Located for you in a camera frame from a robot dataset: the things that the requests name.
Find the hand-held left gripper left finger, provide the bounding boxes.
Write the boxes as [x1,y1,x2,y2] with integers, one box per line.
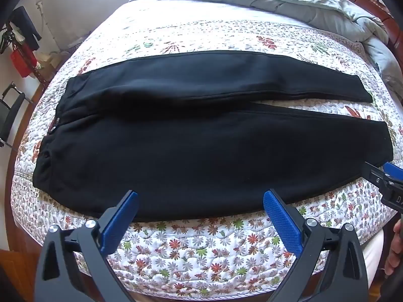
[34,190,139,302]

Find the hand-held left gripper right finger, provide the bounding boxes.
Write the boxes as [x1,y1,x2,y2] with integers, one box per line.
[263,189,370,302]

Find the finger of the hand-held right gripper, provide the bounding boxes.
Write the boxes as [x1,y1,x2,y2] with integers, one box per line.
[383,162,403,180]
[363,162,392,185]

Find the black pants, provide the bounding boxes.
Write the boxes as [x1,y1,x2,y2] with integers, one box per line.
[32,50,394,222]

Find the person's right hand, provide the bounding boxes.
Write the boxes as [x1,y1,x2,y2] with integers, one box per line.
[385,223,403,276]

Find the person's light garment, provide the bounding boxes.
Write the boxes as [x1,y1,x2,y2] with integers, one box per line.
[361,226,392,279]

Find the floral quilted bed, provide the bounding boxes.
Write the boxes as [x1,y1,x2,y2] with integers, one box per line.
[6,2,403,293]

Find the black chair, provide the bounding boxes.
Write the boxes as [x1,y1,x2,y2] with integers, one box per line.
[0,81,34,149]

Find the wooden headboard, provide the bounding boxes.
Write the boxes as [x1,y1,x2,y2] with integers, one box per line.
[324,0,403,57]

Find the beige box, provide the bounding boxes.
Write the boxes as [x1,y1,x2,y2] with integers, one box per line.
[36,53,64,80]

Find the red bag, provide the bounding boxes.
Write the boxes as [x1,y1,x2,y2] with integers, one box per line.
[9,45,39,78]

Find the grey-blue duvet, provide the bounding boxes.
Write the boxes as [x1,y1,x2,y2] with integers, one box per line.
[130,0,403,101]

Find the dark hangers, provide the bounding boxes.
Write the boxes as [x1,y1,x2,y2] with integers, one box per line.
[0,25,17,55]

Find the black hanging clothes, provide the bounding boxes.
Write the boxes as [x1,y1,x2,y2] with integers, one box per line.
[11,6,42,51]

